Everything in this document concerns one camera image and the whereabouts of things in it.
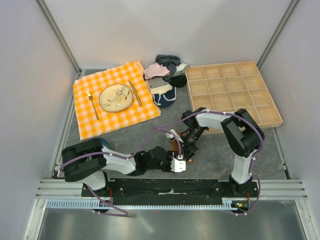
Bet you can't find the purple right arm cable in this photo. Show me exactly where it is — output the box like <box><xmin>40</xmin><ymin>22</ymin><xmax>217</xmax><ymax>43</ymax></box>
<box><xmin>154</xmin><ymin>111</ymin><xmax>266</xmax><ymax>216</ymax></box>

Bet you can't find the grey cable duct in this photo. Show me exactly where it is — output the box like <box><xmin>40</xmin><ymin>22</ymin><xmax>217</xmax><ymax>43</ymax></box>
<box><xmin>46</xmin><ymin>199</ymin><xmax>238</xmax><ymax>211</ymax></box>

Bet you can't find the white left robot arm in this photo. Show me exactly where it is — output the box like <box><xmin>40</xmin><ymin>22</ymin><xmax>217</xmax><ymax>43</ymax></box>
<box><xmin>60</xmin><ymin>137</ymin><xmax>178</xmax><ymax>197</ymax></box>

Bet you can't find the white grey underwear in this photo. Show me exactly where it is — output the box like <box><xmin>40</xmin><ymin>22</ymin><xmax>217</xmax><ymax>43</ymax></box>
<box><xmin>173</xmin><ymin>63</ymin><xmax>190</xmax><ymax>77</ymax></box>

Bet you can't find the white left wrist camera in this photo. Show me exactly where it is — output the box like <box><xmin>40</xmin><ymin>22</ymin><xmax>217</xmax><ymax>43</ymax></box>
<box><xmin>170</xmin><ymin>155</ymin><xmax>186</xmax><ymax>173</ymax></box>

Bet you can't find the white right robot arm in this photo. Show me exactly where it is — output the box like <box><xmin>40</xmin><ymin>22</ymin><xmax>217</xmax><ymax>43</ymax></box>
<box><xmin>180</xmin><ymin>107</ymin><xmax>265</xmax><ymax>197</ymax></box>

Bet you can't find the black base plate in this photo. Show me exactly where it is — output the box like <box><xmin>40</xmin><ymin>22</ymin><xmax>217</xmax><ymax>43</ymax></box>
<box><xmin>95</xmin><ymin>178</ymin><xmax>259</xmax><ymax>205</ymax></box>

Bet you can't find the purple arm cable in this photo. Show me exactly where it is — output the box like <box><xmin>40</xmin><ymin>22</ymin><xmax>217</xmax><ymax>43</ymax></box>
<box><xmin>59</xmin><ymin>127</ymin><xmax>185</xmax><ymax>216</ymax></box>
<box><xmin>154</xmin><ymin>111</ymin><xmax>266</xmax><ymax>216</ymax></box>

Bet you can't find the beige floral plate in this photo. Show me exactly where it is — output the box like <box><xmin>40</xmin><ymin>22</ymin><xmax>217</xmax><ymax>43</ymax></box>
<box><xmin>99</xmin><ymin>84</ymin><xmax>134</xmax><ymax>113</ymax></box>

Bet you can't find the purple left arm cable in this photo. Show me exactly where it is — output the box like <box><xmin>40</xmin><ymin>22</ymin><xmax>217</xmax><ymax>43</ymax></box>
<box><xmin>59</xmin><ymin>127</ymin><xmax>185</xmax><ymax>216</ymax></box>

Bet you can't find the navy blue underwear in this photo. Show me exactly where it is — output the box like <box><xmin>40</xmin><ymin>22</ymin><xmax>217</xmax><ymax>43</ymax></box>
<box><xmin>152</xmin><ymin>87</ymin><xmax>177</xmax><ymax>108</ymax></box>

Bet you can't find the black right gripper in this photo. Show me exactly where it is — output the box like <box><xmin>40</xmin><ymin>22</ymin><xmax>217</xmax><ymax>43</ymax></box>
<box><xmin>175</xmin><ymin>126</ymin><xmax>206</xmax><ymax>163</ymax></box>

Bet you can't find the gold fork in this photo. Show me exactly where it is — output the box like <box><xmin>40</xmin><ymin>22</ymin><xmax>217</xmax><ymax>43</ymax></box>
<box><xmin>86</xmin><ymin>91</ymin><xmax>100</xmax><ymax>121</ymax></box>

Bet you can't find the grey beige underwear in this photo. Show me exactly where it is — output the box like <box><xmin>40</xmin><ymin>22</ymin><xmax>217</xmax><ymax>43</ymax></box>
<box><xmin>148</xmin><ymin>77</ymin><xmax>173</xmax><ymax>95</ymax></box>

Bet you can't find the pink underwear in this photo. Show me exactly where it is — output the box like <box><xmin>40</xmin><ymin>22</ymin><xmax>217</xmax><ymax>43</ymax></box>
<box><xmin>144</xmin><ymin>63</ymin><xmax>170</xmax><ymax>80</ymax></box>

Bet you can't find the wooden compartment tray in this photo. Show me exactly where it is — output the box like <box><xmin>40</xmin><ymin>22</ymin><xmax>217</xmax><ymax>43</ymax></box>
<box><xmin>185</xmin><ymin>61</ymin><xmax>283</xmax><ymax>128</ymax></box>

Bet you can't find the blue bowl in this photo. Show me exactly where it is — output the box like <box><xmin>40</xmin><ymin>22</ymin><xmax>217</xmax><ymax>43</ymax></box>
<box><xmin>96</xmin><ymin>137</ymin><xmax>110</xmax><ymax>149</ymax></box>

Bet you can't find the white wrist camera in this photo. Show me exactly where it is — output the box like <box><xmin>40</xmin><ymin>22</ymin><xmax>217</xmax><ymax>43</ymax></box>
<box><xmin>165</xmin><ymin>129</ymin><xmax>184</xmax><ymax>143</ymax></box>
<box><xmin>170</xmin><ymin>155</ymin><xmax>186</xmax><ymax>173</ymax></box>

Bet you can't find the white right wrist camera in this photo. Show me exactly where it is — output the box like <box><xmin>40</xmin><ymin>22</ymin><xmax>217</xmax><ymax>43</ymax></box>
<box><xmin>165</xmin><ymin>129</ymin><xmax>184</xmax><ymax>143</ymax></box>

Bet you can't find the black underwear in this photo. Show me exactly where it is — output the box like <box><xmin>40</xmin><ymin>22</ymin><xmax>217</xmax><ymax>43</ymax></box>
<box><xmin>170</xmin><ymin>75</ymin><xmax>187</xmax><ymax>88</ymax></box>

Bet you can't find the striped dark underwear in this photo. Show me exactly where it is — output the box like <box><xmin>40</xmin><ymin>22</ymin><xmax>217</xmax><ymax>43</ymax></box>
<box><xmin>155</xmin><ymin>54</ymin><xmax>181</xmax><ymax>73</ymax></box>

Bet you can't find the brown underwear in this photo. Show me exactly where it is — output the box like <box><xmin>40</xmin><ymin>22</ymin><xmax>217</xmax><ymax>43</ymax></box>
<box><xmin>169</xmin><ymin>129</ymin><xmax>197</xmax><ymax>164</ymax></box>

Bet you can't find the gold knife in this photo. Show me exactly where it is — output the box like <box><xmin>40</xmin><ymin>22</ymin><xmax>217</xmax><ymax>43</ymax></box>
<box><xmin>128</xmin><ymin>80</ymin><xmax>142</xmax><ymax>107</ymax></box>

